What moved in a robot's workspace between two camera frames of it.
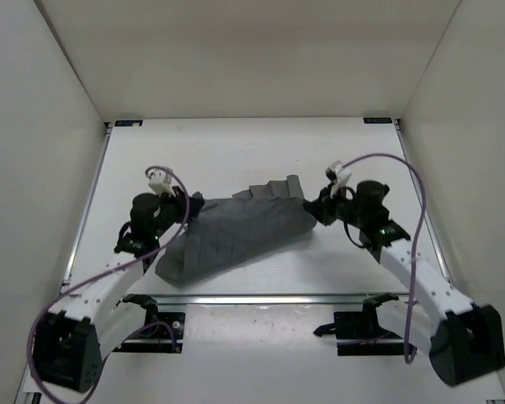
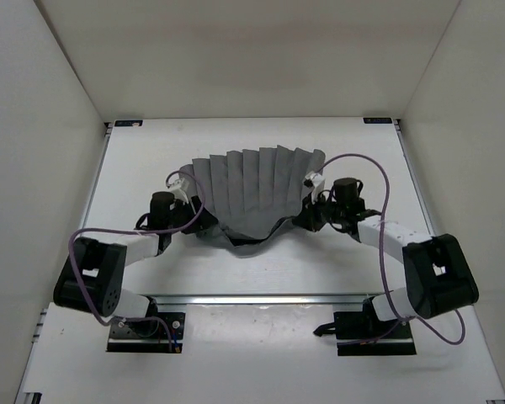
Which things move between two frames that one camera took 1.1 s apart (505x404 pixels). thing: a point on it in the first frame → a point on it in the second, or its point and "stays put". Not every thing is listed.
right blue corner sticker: x=377 y=120 stays put
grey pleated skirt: x=231 y=232 → x=254 y=194
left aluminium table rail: x=87 y=203 stays put
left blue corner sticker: x=137 y=123 stays put
